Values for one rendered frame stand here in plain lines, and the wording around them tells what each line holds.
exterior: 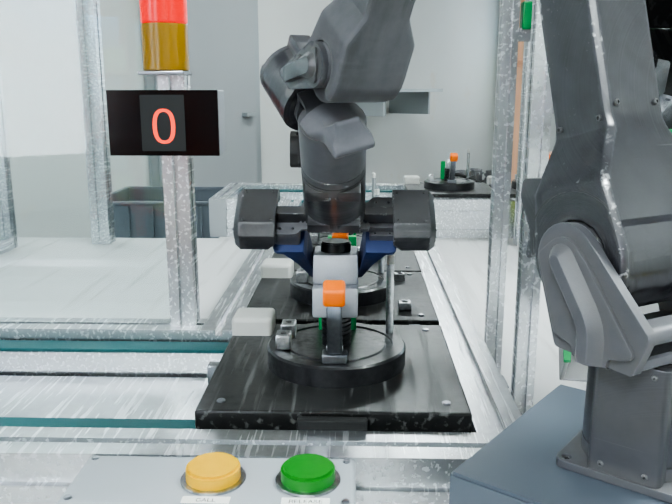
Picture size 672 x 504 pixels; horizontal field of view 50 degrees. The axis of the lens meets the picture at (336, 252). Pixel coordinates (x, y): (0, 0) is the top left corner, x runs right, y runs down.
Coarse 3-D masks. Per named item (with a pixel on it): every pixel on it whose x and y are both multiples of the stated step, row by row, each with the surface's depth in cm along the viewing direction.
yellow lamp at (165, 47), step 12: (144, 24) 77; (156, 24) 76; (168, 24) 77; (180, 24) 77; (144, 36) 77; (156, 36) 77; (168, 36) 77; (180, 36) 78; (144, 48) 78; (156, 48) 77; (168, 48) 77; (180, 48) 78; (144, 60) 78; (156, 60) 77; (168, 60) 77; (180, 60) 78
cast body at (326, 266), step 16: (336, 240) 72; (320, 256) 70; (336, 256) 70; (352, 256) 70; (320, 272) 70; (336, 272) 70; (352, 272) 70; (320, 288) 69; (352, 288) 69; (320, 304) 70; (352, 304) 70
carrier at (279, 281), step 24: (264, 264) 107; (288, 264) 106; (264, 288) 101; (288, 288) 101; (360, 288) 94; (384, 288) 95; (408, 288) 101; (288, 312) 90; (360, 312) 90; (384, 312) 90; (408, 312) 90; (432, 312) 90
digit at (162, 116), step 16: (144, 96) 78; (160, 96) 78; (176, 96) 78; (144, 112) 78; (160, 112) 78; (176, 112) 78; (144, 128) 79; (160, 128) 79; (176, 128) 79; (144, 144) 79; (160, 144) 79; (176, 144) 79
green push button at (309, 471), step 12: (300, 456) 55; (312, 456) 55; (324, 456) 55; (288, 468) 53; (300, 468) 53; (312, 468) 53; (324, 468) 53; (288, 480) 52; (300, 480) 52; (312, 480) 52; (324, 480) 52
